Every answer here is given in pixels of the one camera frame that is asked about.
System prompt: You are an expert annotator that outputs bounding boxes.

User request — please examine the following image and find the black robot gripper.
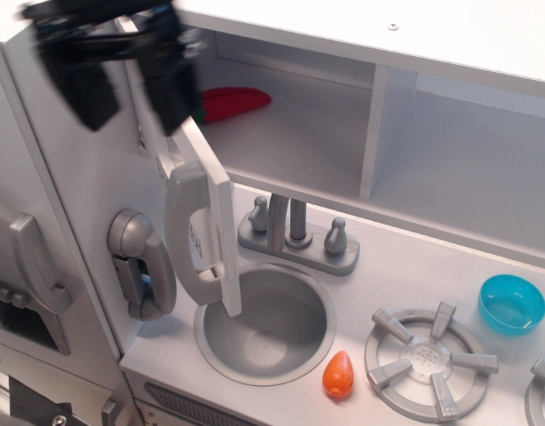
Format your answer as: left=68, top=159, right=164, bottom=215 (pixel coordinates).
left=20, top=1, right=205, bottom=136

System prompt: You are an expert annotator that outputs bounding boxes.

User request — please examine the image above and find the white toy microwave door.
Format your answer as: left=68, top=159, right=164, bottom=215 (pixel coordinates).
left=115, top=14, right=242, bottom=318

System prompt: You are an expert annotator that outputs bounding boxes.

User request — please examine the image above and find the red felt chili pepper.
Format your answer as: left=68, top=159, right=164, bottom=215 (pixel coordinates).
left=193, top=87, right=272, bottom=124

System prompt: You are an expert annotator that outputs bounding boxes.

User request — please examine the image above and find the grey toy faucet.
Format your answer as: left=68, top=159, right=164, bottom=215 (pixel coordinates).
left=238, top=193, right=360, bottom=276

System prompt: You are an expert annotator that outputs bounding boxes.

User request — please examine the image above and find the grey ice dispenser panel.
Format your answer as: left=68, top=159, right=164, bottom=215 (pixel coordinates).
left=0, top=280, right=71, bottom=356

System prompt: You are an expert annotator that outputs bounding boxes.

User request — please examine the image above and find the white toy kitchen cabinet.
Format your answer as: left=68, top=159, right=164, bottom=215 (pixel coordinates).
left=0, top=1, right=545, bottom=425

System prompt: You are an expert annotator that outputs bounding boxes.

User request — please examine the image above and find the grey round toy sink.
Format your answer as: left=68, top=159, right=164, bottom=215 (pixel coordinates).
left=194, top=264, right=336, bottom=386

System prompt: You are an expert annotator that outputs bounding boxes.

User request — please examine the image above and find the grey oven control panel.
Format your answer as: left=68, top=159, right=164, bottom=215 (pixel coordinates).
left=144, top=383, right=251, bottom=426

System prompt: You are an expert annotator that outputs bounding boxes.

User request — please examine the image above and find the orange toy carrot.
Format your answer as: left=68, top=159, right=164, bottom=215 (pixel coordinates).
left=322, top=351, right=354, bottom=398

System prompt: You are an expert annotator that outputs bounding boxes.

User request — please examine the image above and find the grey toy stove burner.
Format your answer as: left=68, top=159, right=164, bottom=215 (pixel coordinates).
left=364, top=302, right=499, bottom=423

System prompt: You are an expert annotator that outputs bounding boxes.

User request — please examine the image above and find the blue plastic bowl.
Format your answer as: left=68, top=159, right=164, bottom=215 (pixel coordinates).
left=478, top=274, right=545, bottom=336

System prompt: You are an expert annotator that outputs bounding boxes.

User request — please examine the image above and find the grey toy wall phone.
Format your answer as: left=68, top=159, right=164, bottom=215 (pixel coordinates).
left=107, top=209, right=177, bottom=321

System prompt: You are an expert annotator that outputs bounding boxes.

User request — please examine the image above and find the grey fridge door handle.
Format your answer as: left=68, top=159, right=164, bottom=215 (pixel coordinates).
left=9, top=213, right=72, bottom=315

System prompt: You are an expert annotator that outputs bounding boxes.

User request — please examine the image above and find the grey lower door handle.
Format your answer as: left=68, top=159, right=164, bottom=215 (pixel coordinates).
left=100, top=399, right=121, bottom=426

